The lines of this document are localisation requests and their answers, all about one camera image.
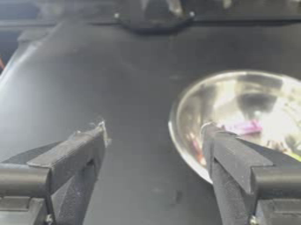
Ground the black table frame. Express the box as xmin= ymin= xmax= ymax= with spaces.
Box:
xmin=0 ymin=10 xmax=301 ymax=32

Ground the purple candy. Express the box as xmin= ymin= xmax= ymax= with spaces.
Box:
xmin=222 ymin=119 xmax=264 ymax=136

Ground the steel bowl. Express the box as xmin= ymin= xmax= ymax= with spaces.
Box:
xmin=168 ymin=69 xmax=301 ymax=185

